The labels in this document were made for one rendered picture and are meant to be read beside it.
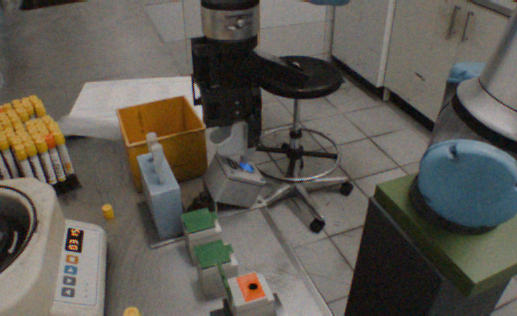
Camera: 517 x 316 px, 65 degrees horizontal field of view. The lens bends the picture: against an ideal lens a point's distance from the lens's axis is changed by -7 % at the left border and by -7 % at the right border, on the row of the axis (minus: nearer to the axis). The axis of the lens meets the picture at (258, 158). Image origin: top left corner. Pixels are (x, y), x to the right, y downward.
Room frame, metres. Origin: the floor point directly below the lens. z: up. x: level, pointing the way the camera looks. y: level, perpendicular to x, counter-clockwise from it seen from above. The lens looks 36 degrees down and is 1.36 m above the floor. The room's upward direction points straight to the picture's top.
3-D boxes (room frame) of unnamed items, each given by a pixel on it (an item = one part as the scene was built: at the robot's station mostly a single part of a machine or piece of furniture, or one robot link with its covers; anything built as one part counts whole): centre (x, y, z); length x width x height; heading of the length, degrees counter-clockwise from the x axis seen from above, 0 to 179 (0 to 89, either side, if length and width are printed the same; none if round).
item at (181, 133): (0.65, 0.17, 0.93); 0.13 x 0.13 x 0.10; 24
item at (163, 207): (0.50, 0.15, 0.92); 0.10 x 0.07 x 0.10; 24
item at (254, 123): (0.54, 0.01, 1.04); 0.05 x 0.02 x 0.09; 22
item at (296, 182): (1.56, -0.14, 0.33); 0.52 x 0.51 x 0.65; 45
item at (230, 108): (0.55, 0.04, 1.10); 0.09 x 0.08 x 0.12; 112
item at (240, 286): (0.31, 0.01, 0.92); 0.05 x 0.04 x 0.06; 110
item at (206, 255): (0.37, 0.05, 0.91); 0.05 x 0.04 x 0.07; 112
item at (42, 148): (0.56, 0.35, 0.93); 0.02 x 0.02 x 0.11
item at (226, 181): (0.54, 0.06, 0.92); 0.13 x 0.07 x 0.08; 112
